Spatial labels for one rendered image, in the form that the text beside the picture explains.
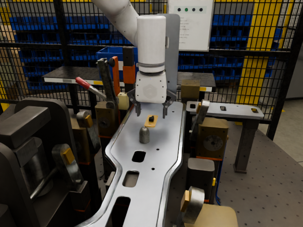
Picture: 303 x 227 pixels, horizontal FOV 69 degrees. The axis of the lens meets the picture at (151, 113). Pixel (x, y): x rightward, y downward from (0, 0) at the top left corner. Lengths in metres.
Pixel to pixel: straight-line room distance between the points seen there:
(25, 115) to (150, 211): 0.31
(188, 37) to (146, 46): 0.60
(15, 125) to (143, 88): 0.40
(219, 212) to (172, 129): 0.37
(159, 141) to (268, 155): 0.71
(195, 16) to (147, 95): 0.62
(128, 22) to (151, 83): 0.20
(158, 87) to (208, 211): 0.40
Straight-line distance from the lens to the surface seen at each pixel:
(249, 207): 0.96
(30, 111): 0.50
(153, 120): 0.79
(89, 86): 0.79
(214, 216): 0.44
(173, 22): 0.95
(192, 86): 0.97
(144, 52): 0.67
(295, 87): 3.63
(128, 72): 1.04
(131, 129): 0.74
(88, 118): 0.63
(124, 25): 0.74
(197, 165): 0.62
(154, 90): 0.71
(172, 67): 0.98
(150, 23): 0.65
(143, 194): 0.52
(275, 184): 1.09
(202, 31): 1.23
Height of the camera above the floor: 1.38
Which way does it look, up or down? 27 degrees down
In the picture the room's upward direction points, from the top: straight up
